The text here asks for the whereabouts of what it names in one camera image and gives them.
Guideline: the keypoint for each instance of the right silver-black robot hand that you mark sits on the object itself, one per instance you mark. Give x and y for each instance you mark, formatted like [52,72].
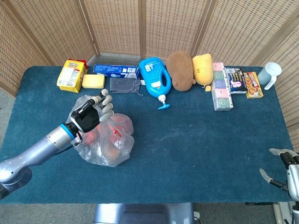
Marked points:
[294,177]

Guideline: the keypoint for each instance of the left silver-black robot hand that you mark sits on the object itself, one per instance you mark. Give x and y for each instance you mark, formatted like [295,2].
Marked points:
[86,119]

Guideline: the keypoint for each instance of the red snack packet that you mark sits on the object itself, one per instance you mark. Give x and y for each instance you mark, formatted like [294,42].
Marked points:
[116,127]

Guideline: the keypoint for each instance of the brown round fruit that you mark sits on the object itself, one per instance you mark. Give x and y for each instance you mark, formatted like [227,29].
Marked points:
[112,151]

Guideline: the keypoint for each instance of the clear plastic bag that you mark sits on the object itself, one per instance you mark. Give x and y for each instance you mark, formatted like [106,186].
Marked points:
[121,144]

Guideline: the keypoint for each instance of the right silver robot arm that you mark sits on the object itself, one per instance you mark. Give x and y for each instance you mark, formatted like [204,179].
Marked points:
[294,211]

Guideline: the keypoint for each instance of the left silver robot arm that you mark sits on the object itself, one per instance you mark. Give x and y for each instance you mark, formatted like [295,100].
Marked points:
[35,151]

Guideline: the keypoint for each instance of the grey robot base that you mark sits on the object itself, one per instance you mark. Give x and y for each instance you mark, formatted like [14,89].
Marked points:
[140,213]

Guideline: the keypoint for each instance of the yellow sponge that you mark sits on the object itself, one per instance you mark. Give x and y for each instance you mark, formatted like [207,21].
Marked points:
[93,81]

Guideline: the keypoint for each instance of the yellow cracker box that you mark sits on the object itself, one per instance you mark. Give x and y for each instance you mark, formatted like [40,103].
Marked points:
[69,75]

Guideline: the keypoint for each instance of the grey cloth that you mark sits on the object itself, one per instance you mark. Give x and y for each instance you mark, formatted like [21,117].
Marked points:
[123,85]

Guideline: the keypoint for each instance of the blue toothpaste box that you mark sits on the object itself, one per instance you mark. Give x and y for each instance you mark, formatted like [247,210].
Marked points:
[112,71]

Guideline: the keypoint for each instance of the blue pump detergent bottle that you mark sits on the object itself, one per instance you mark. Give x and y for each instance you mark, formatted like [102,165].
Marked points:
[154,77]

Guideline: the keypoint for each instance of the wicker folding screen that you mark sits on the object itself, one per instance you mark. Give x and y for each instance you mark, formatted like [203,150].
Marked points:
[116,23]

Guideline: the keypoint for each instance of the yellow red curry box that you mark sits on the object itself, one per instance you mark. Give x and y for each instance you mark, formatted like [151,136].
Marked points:
[253,85]

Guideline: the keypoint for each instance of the blue table cloth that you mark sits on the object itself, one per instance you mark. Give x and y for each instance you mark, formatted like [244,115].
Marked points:
[187,144]

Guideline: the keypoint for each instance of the brown plush toy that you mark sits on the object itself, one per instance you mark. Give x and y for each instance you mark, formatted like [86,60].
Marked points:
[181,70]

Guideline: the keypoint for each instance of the pale blue measuring cup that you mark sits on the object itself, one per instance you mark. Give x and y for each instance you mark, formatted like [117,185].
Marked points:
[267,73]

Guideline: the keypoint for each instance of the dark blue snack packet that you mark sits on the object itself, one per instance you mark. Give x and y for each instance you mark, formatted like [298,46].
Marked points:
[236,80]

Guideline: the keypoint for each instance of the pastel tissue pack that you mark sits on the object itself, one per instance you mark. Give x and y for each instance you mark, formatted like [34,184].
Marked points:
[220,88]

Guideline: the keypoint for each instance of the yellow plush toy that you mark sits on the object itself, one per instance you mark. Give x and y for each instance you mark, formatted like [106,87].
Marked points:
[203,68]

